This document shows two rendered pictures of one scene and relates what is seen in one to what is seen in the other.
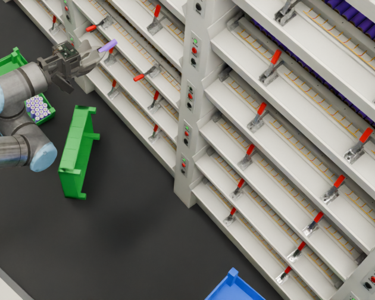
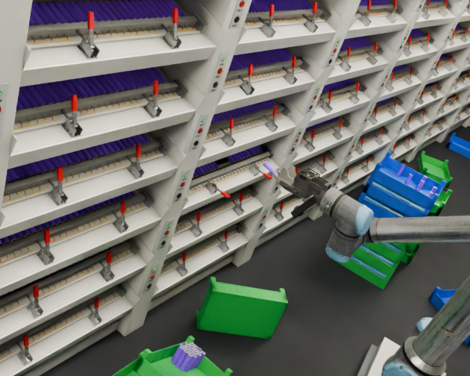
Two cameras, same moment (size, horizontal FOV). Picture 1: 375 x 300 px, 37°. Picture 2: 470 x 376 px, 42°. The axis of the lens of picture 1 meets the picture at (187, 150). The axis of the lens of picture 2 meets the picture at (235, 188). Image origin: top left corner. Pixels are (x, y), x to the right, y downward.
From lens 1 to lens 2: 281 cm
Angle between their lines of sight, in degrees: 74
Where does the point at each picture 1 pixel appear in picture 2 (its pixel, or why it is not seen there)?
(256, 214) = not seen: hidden behind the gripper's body
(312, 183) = (348, 103)
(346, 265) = (348, 131)
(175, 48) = (283, 123)
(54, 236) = (308, 345)
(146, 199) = (251, 283)
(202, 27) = (325, 74)
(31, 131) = not seen: hidden behind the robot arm
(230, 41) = not seen: hidden behind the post
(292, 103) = (353, 66)
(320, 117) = (357, 62)
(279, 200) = (324, 142)
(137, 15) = (259, 133)
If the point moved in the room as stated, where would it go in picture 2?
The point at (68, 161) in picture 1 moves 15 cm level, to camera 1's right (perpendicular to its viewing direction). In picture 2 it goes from (274, 295) to (268, 269)
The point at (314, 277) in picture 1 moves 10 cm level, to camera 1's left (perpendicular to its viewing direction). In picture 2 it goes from (328, 166) to (333, 177)
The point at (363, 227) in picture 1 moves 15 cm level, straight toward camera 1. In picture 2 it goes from (362, 96) to (391, 110)
